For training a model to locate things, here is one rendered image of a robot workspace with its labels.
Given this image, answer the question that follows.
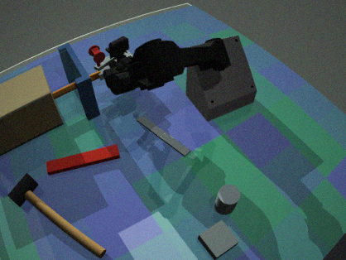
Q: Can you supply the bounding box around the black-headed mallet with wooden handle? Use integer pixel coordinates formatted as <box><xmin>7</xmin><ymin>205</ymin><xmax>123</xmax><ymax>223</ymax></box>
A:
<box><xmin>7</xmin><ymin>173</ymin><xmax>107</xmax><ymax>258</ymax></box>

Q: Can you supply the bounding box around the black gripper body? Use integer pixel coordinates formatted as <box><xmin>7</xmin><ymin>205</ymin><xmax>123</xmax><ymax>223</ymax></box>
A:
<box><xmin>109</xmin><ymin>36</ymin><xmax>132</xmax><ymax>72</ymax></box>

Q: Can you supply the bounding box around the grey flat bar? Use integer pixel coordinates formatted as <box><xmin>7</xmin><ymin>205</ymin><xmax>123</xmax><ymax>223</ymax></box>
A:
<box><xmin>137</xmin><ymin>116</ymin><xmax>190</xmax><ymax>156</ymax></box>

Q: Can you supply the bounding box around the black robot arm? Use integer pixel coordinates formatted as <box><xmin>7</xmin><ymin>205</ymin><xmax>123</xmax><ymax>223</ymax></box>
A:
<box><xmin>103</xmin><ymin>38</ymin><xmax>231</xmax><ymax>94</ymax></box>

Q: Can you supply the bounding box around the grey cylinder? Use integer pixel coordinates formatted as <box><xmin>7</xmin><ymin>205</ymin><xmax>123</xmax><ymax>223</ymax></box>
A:
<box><xmin>214</xmin><ymin>185</ymin><xmax>241</xmax><ymax>214</ymax></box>

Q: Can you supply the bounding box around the red flat bar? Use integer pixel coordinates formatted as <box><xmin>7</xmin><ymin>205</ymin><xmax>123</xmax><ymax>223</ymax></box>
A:
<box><xmin>46</xmin><ymin>144</ymin><xmax>121</xmax><ymax>176</ymax></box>

